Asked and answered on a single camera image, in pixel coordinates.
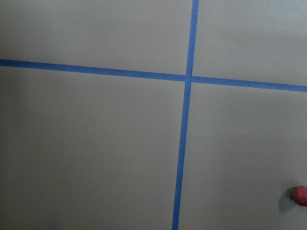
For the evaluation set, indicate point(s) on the red strawberry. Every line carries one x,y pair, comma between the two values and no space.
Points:
299,195

